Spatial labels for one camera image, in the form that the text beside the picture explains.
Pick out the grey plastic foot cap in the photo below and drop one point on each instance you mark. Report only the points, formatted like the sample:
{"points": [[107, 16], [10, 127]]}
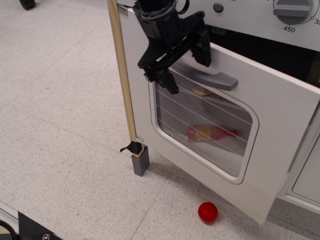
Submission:
{"points": [[141, 164]]}

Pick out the black tape piece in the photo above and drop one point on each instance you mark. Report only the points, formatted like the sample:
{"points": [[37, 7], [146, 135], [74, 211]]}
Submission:
{"points": [[134, 147]]}

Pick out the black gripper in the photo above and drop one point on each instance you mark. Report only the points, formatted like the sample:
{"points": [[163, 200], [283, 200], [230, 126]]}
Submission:
{"points": [[170, 37]]}

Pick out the red toy ball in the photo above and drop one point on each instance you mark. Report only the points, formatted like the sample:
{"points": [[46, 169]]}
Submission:
{"points": [[208, 212]]}

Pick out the light wooden corner post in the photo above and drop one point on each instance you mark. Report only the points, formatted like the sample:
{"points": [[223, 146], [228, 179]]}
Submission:
{"points": [[122, 67]]}

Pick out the white oven door with window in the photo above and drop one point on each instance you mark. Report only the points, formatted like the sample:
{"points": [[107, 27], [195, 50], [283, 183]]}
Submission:
{"points": [[212, 130]]}

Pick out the grey metal hinge clip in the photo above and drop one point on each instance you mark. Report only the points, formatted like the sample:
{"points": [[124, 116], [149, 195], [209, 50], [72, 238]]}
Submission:
{"points": [[123, 10]]}

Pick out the red toy ketchup bottle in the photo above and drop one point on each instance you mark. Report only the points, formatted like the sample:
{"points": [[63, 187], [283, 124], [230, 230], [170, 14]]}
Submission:
{"points": [[203, 133]]}

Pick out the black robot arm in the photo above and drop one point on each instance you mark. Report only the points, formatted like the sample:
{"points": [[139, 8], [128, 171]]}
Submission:
{"points": [[160, 6]]}

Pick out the grey temperature knob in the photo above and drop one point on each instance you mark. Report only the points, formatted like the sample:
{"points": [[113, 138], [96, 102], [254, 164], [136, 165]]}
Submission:
{"points": [[292, 12]]}

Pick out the white toy oven cabinet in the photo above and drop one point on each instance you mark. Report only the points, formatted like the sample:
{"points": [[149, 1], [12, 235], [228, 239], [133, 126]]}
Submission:
{"points": [[275, 37]]}

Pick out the grey oven door handle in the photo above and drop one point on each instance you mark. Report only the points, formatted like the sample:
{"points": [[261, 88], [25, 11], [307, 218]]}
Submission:
{"points": [[204, 75]]}

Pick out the black caster wheel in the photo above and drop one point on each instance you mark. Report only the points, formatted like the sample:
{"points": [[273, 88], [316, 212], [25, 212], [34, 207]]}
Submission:
{"points": [[27, 4]]}

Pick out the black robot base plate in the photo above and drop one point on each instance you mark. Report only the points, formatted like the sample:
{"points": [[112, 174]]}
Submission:
{"points": [[29, 229]]}

